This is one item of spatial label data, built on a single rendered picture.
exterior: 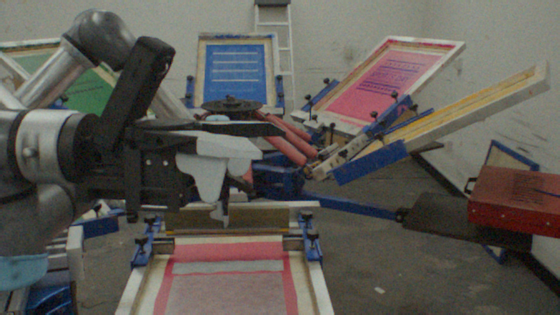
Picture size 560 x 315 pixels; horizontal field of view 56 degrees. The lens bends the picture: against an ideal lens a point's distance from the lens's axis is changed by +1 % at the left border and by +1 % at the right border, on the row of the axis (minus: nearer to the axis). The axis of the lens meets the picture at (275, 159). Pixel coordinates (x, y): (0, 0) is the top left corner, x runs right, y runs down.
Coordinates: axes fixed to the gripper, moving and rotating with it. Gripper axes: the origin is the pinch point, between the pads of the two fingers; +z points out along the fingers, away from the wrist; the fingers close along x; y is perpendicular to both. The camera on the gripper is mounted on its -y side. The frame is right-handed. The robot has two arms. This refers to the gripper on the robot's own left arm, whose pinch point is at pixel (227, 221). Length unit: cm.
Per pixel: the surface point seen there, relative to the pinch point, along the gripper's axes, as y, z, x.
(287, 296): -18.0, 13.6, 24.1
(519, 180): -114, -2, -30
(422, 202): -82, 14, -46
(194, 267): 10.7, 13.1, 6.7
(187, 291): 11.5, 13.6, 19.7
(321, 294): -27.3, 10.0, 29.3
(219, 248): 3.3, 13.6, -7.2
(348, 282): -73, 108, -140
